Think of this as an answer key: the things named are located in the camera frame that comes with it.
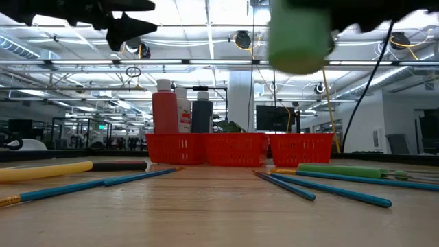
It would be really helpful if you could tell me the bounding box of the yellow and black marker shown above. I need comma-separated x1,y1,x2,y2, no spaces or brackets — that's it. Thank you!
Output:
0,160,94,184

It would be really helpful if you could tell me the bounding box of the potted green plant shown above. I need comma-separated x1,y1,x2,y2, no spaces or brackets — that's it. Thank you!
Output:
213,118,247,134

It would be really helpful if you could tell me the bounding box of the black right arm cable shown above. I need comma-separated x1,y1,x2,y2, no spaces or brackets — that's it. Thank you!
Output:
342,20,395,154

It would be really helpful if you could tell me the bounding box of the small black monitor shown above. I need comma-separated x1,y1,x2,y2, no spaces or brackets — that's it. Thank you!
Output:
7,119,34,134

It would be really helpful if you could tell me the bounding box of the red plastic basket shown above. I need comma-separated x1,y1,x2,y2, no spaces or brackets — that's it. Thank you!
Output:
268,132,335,168
202,132,270,167
145,133,206,165

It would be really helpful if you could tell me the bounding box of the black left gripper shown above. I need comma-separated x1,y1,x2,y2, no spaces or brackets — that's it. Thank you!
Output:
51,0,159,53

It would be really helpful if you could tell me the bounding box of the white paint bottle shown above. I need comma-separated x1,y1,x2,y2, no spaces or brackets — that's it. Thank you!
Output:
174,86,193,134

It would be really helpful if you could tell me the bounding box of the yellow cable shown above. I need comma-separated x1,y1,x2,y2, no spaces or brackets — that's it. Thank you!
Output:
321,67,343,154

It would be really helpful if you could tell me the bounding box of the grey office chair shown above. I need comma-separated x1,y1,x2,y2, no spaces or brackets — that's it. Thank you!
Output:
385,132,412,155

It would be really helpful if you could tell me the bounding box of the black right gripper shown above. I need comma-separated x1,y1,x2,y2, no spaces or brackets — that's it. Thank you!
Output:
285,0,439,34

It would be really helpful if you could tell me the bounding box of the white rounded object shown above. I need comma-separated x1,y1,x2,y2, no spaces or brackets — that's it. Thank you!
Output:
9,138,48,152

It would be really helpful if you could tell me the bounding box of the green paint bottle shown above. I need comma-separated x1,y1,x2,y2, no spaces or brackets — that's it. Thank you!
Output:
267,0,334,75

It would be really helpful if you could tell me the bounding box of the teal paint brush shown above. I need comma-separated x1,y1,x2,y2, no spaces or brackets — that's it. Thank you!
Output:
264,172,393,209
269,167,439,192
0,171,145,208
252,170,317,202
104,167,185,187

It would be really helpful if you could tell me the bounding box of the dark blue paint bottle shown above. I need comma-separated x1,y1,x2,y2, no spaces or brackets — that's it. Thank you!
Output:
191,91,214,134

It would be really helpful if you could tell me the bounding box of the red paint bottle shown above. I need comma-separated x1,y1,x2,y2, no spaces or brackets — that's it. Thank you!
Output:
152,78,179,135

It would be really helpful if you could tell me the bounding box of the white square column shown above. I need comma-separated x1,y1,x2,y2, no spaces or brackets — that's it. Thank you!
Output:
227,70,256,134

